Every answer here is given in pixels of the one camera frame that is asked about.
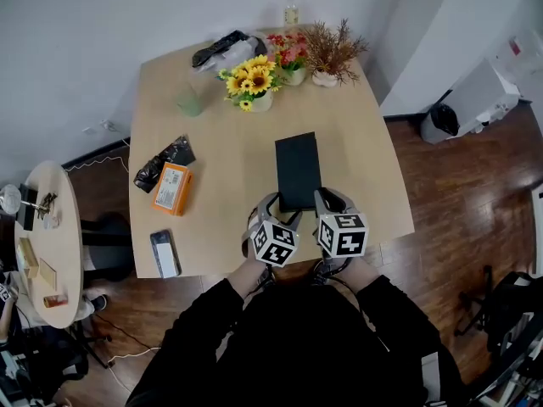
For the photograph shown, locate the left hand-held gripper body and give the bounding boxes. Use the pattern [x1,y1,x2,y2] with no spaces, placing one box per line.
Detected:
[241,192,304,269]

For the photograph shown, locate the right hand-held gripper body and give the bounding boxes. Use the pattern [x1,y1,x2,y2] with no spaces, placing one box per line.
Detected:
[312,187,371,259]

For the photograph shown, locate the black rectangular box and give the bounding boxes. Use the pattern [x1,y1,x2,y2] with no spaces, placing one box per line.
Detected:
[274,131,324,214]

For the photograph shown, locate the person's right forearm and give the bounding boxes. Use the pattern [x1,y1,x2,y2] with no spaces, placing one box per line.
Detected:
[337,255,429,355]

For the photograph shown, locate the person's left forearm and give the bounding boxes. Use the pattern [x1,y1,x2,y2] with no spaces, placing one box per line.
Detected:
[167,255,273,358]

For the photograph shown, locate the orange cardboard box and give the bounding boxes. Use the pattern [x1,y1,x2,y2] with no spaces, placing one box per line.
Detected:
[151,161,194,217]

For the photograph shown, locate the white box appliance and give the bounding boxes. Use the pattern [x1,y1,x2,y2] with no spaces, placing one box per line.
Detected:
[448,57,523,137]

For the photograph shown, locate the flat tan wooden box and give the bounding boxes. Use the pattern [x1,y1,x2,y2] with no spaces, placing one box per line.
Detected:
[38,257,59,293]

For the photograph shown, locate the pale wooden box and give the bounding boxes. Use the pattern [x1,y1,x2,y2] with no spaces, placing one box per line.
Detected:
[16,237,41,280]

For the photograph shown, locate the black and white phone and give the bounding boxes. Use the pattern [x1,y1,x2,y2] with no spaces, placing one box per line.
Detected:
[149,228,183,280]

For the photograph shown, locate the person's black clothed torso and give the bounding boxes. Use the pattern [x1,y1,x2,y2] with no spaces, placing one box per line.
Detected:
[126,282,466,407]

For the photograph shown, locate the crumpled black plastic bag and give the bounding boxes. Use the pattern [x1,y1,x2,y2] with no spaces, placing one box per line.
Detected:
[132,135,198,194]

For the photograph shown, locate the grey bin with black liner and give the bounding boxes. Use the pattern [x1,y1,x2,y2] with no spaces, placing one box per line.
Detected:
[419,103,462,145]

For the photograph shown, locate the green translucent cup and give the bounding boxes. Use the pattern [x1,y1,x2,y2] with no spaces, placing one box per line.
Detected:
[176,83,210,118]

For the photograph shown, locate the sunflower bouquet in white pot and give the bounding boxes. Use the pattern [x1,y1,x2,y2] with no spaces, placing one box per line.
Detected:
[216,53,283,114]

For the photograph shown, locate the black stool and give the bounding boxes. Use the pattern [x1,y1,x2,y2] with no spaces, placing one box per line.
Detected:
[80,211,135,283]

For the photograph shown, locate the black office chair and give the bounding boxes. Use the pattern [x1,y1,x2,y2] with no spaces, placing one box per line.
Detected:
[453,264,543,358]

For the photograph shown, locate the brown dried plant white pot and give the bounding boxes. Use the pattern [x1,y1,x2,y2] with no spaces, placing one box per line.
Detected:
[301,18,370,89]

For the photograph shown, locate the red flowers in white pot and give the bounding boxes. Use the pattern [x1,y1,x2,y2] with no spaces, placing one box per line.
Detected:
[266,31,310,87]

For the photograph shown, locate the black and clear plastic bag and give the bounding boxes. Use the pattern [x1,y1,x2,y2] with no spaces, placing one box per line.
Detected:
[191,29,269,75]

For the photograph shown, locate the round wooden side table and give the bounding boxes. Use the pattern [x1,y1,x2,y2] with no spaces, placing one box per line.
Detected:
[14,160,85,330]

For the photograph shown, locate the clear plastic drink bottle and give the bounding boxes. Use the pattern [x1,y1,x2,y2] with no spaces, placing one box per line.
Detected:
[283,0,300,29]

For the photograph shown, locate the bunch of keys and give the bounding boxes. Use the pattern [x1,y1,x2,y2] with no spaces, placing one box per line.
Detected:
[35,192,59,220]

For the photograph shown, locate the small black case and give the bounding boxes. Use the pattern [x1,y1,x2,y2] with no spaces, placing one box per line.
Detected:
[16,183,42,232]

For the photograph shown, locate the white floor cable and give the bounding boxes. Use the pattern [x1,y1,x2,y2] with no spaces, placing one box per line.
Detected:
[105,345,163,394]

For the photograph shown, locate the white zigzag wall cable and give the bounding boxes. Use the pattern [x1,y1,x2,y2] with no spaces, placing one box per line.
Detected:
[63,138,131,174]

